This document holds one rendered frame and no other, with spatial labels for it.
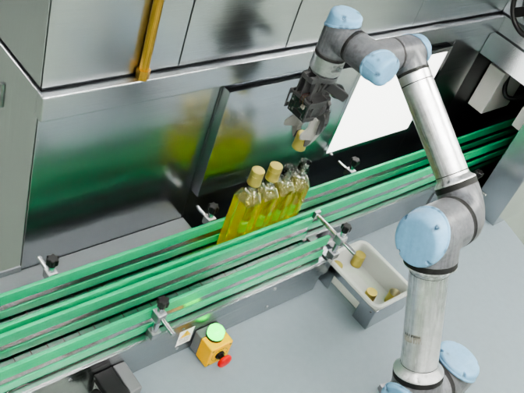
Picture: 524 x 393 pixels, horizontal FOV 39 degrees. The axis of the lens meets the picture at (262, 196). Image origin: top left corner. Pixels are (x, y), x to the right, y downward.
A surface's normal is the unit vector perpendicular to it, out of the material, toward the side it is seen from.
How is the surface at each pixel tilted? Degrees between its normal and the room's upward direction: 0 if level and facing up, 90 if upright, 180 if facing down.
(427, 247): 83
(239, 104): 90
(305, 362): 0
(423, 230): 83
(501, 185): 90
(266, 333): 0
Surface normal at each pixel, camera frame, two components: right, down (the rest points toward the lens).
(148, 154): 0.60, 0.65
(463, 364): 0.39, -0.75
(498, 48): -0.75, 0.25
